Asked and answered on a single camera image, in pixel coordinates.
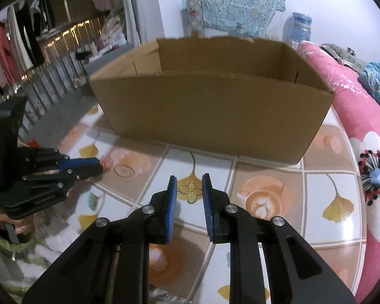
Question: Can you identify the left hand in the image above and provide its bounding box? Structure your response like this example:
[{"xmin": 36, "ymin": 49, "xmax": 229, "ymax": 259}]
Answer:
[{"xmin": 0, "ymin": 208, "xmax": 35, "ymax": 235}]

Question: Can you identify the blue floral quilt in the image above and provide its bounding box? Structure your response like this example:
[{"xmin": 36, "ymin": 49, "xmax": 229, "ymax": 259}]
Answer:
[{"xmin": 358, "ymin": 62, "xmax": 380, "ymax": 105}]

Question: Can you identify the grey cabinet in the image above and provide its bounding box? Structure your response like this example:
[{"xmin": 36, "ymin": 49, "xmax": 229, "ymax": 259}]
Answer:
[{"xmin": 84, "ymin": 44, "xmax": 134, "ymax": 76}]

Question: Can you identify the grey patterned pillow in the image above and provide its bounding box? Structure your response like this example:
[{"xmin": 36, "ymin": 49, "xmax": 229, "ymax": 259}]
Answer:
[{"xmin": 320, "ymin": 43, "xmax": 367, "ymax": 74}]

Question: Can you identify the green fuzzy sleeve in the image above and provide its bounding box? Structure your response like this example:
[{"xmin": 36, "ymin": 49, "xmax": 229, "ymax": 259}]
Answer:
[{"xmin": 0, "ymin": 229, "xmax": 51, "ymax": 268}]

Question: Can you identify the teal patterned wall cloth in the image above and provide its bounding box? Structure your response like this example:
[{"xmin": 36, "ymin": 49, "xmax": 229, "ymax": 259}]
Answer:
[{"xmin": 180, "ymin": 0, "xmax": 286, "ymax": 39}]

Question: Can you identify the blue water jug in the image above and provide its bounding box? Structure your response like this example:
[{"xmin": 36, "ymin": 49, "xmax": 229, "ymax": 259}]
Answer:
[{"xmin": 286, "ymin": 12, "xmax": 312, "ymax": 43}]

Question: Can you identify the ginkgo patterned tablecloth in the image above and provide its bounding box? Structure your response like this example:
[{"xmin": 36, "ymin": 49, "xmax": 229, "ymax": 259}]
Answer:
[{"xmin": 60, "ymin": 106, "xmax": 366, "ymax": 303}]

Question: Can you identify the brown cardboard box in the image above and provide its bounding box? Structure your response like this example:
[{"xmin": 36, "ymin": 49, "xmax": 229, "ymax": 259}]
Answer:
[{"xmin": 90, "ymin": 36, "xmax": 334, "ymax": 164}]

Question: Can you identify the hanging clothes rack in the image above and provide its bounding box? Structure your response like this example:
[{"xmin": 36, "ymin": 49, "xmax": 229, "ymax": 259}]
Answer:
[{"xmin": 0, "ymin": 0, "xmax": 140, "ymax": 115}]

